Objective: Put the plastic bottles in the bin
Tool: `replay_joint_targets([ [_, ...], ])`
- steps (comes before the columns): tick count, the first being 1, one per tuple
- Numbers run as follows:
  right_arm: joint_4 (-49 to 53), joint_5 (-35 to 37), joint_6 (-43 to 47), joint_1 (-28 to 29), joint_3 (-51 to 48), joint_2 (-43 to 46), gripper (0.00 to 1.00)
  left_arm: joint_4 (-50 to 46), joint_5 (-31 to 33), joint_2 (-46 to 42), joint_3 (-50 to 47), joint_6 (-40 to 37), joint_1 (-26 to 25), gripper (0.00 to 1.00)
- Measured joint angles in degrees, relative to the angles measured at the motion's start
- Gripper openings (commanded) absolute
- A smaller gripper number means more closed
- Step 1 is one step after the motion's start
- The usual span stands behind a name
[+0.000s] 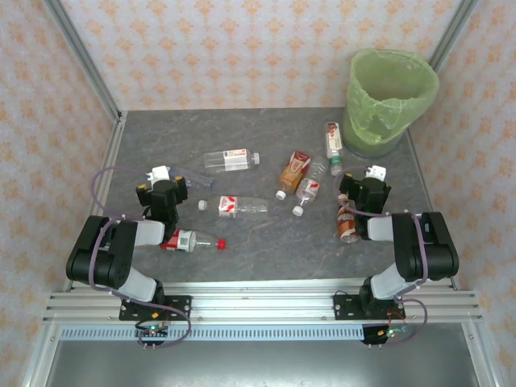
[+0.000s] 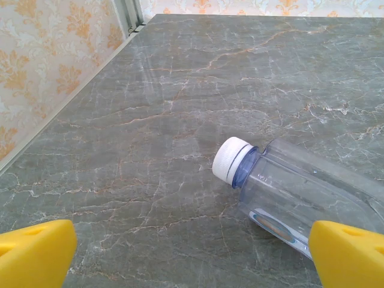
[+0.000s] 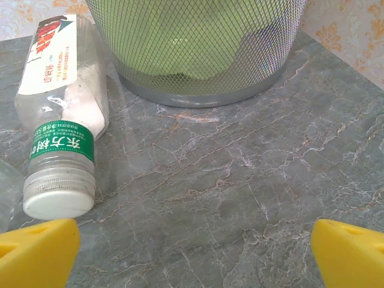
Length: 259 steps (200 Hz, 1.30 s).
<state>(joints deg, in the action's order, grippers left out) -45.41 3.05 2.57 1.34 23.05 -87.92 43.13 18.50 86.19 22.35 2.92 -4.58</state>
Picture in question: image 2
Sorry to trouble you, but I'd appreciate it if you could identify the aluminium table side rail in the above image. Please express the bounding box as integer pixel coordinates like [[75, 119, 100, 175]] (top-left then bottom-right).
[[0, 22, 148, 178]]

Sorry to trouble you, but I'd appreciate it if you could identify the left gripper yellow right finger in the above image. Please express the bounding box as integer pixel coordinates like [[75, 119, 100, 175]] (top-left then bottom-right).
[[308, 220, 384, 288]]

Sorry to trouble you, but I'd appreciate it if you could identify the aluminium frame post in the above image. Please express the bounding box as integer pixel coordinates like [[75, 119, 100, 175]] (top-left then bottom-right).
[[112, 0, 147, 34]]

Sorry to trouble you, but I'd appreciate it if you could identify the clear blue-tinted square bottle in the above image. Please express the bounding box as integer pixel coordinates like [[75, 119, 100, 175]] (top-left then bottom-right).
[[212, 136, 384, 262]]

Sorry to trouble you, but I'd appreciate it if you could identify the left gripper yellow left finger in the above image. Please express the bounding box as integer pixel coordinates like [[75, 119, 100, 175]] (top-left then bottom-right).
[[0, 219, 78, 288]]

